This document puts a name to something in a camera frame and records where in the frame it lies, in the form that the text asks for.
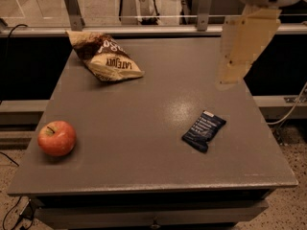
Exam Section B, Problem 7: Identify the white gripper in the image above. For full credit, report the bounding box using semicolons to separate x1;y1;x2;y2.
216;0;300;90

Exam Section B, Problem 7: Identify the red apple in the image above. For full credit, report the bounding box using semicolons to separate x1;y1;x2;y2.
37;121;77;157

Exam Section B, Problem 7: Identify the dark blue snack bar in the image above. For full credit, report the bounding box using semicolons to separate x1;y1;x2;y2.
182;110;226;152

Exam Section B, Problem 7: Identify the chip bag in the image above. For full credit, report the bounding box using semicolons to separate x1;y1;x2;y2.
66;31;144;82

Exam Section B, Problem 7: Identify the grey table drawer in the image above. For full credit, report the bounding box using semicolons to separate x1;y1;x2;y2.
35;190;269;230

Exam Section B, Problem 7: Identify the white cable on right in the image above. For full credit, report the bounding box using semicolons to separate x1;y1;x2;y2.
267;81;307;127

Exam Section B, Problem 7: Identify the metal rail frame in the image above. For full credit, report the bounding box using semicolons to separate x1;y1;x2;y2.
0;0;307;38

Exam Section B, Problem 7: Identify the black floor cable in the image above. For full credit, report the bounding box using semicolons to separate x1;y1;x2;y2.
0;150;35;230

